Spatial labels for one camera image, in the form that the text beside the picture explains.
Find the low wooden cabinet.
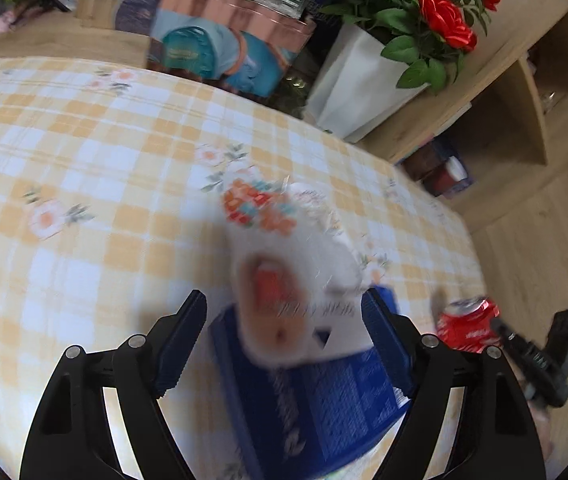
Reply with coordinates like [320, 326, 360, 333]
[0, 7, 150, 68]

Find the red artificial rose plant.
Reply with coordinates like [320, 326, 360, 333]
[309, 0, 502, 95]

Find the large wooden shelf unit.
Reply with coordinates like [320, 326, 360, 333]
[354, 0, 568, 480]

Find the pink cloth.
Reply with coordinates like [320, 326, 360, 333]
[0, 10, 21, 37]

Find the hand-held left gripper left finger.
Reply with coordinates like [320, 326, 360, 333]
[19, 289, 209, 480]

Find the blue packet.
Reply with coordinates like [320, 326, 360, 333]
[208, 285, 412, 480]

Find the pink bottle multipack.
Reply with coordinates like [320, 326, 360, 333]
[146, 0, 317, 98]

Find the crushed red can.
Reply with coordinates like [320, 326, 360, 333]
[434, 297, 505, 356]

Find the yellow plaid floral tablecloth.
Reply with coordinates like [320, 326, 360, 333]
[0, 57, 485, 480]

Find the white angular vase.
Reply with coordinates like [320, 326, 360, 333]
[305, 22, 432, 143]

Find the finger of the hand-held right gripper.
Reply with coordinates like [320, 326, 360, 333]
[489, 316, 546, 377]

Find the white printed packet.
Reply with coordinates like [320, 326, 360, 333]
[221, 175, 372, 366]

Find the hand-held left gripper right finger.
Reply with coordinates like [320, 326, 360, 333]
[361, 287, 547, 480]

